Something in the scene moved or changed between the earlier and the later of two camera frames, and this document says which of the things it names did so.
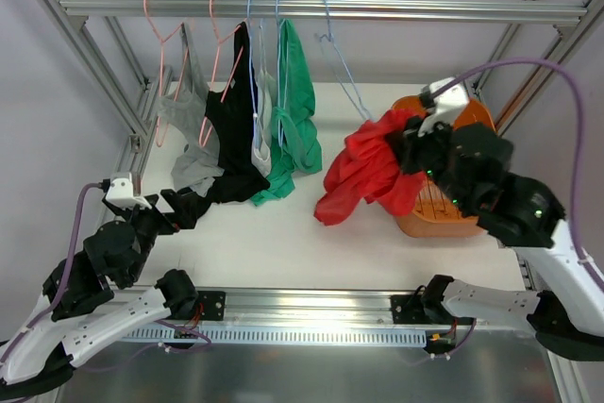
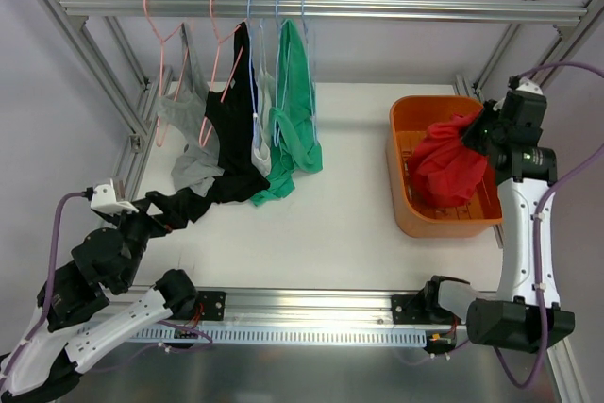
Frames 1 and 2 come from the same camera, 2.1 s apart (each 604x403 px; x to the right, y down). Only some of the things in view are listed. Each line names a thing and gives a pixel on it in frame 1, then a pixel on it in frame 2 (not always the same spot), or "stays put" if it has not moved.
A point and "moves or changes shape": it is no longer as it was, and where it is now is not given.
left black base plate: [213, 302] stays put
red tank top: [369, 168] moves or changes shape
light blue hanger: [340, 65] to [309, 67]
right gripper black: [420, 145] to [478, 126]
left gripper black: [163, 209] stays put
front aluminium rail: [292, 310] stays put
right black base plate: [408, 309] stays put
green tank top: [294, 142] stays put
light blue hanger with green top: [282, 64] stays put
